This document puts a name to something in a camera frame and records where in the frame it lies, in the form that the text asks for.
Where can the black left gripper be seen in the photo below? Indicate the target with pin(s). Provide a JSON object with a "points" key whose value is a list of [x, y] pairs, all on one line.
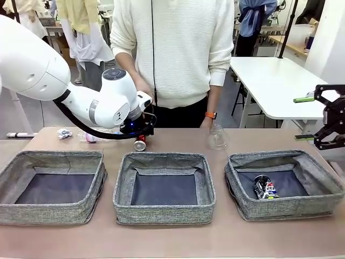
{"points": [[132, 125]]}

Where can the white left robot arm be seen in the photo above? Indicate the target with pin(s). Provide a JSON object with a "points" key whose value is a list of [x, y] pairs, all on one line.
{"points": [[29, 59]]}

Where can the crumpled white paper ball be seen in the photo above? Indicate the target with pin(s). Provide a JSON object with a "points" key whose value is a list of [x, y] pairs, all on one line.
{"points": [[64, 133]]}

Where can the wooden background table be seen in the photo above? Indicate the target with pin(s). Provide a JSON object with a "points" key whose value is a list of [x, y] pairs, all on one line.
{"points": [[291, 44]]}

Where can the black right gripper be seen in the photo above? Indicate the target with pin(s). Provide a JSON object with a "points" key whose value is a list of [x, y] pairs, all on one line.
{"points": [[335, 113]]}

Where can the crushed red soda can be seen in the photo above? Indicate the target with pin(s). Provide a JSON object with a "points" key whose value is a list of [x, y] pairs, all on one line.
{"points": [[140, 145]]}

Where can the person's right forearm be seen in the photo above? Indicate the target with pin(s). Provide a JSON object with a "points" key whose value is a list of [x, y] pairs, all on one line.
{"points": [[126, 67]]}

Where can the small white table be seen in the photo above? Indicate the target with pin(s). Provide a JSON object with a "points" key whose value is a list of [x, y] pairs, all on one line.
{"points": [[21, 118]]}

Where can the person's left hand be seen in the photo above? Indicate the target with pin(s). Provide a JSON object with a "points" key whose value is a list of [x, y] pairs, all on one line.
{"points": [[208, 123]]}

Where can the black metal chair frame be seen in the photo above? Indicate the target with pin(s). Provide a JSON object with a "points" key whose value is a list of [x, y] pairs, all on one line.
{"points": [[240, 94]]}

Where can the person in white sweater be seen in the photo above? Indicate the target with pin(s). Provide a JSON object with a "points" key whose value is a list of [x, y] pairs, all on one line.
{"points": [[183, 54]]}

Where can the brown cardboard box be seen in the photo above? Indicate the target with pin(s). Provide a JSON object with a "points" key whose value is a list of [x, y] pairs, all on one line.
{"points": [[67, 51]]}

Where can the person in black trousers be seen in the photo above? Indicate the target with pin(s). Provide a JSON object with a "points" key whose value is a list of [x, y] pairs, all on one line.
{"points": [[31, 19]]}

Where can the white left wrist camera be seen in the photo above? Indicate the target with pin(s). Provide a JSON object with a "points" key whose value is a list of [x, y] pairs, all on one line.
{"points": [[145, 99]]}

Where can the black stand pole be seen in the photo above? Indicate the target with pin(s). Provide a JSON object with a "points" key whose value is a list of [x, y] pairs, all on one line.
{"points": [[287, 32], [15, 6]]}

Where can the orange wrist watch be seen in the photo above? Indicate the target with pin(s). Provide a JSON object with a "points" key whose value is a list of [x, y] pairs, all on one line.
{"points": [[211, 115]]}

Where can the white plastic bag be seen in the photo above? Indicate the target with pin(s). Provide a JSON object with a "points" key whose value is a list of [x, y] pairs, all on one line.
{"points": [[303, 30]]}

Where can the person's right hand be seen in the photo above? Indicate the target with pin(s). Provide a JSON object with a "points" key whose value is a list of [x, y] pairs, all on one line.
{"points": [[141, 86]]}

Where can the large white table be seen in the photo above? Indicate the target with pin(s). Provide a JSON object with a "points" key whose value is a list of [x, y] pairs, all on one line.
{"points": [[269, 81]]}

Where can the person in blue shirt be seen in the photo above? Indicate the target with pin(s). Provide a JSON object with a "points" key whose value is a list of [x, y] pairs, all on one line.
{"points": [[256, 21]]}

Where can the crushed black Pepsi can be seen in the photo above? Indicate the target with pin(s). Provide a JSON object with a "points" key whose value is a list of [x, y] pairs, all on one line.
{"points": [[265, 187]]}

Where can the person's left forearm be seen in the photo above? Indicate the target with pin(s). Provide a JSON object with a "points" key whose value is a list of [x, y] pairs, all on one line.
{"points": [[215, 98]]}

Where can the clear plastic cup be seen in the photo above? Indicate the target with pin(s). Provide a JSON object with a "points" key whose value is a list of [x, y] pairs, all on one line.
{"points": [[217, 139]]}

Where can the crushed bottle with pink label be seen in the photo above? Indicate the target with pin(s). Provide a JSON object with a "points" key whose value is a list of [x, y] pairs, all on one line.
{"points": [[90, 138]]}

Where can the grey fabric basket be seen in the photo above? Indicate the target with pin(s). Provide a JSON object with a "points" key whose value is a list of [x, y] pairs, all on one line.
{"points": [[54, 210], [283, 210], [164, 213]]}

